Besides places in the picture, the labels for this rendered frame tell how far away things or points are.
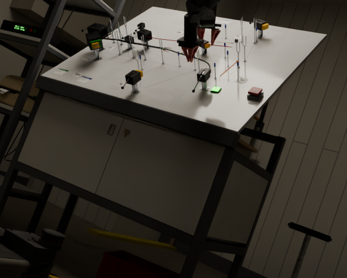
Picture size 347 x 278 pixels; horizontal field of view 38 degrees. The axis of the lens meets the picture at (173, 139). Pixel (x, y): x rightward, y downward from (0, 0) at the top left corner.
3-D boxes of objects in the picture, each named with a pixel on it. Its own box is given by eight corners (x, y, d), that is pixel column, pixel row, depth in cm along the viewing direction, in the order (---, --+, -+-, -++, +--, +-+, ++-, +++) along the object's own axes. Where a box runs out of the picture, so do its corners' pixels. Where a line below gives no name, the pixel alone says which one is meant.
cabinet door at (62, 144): (94, 193, 236) (124, 116, 239) (16, 160, 263) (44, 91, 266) (96, 194, 237) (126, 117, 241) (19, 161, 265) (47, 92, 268)
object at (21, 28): (40, 39, 274) (45, 28, 274) (-2, 29, 291) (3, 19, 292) (77, 62, 302) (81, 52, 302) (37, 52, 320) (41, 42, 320)
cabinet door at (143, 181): (192, 235, 207) (224, 146, 211) (94, 193, 235) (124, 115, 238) (195, 236, 210) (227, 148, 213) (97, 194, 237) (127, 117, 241)
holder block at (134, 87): (119, 99, 238) (116, 81, 232) (135, 87, 246) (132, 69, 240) (127, 101, 236) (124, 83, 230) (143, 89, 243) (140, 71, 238)
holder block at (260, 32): (252, 31, 285) (252, 16, 280) (266, 36, 278) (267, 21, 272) (246, 33, 283) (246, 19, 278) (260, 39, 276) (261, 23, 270)
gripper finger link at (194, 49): (185, 58, 224) (185, 37, 220) (199, 60, 221) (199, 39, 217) (177, 62, 219) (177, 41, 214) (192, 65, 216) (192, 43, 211)
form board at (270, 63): (41, 78, 268) (40, 75, 267) (153, 9, 333) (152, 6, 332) (238, 135, 208) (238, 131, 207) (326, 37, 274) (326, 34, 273)
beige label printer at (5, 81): (15, 108, 273) (28, 75, 274) (-12, 99, 282) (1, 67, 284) (49, 122, 300) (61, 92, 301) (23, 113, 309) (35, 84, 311)
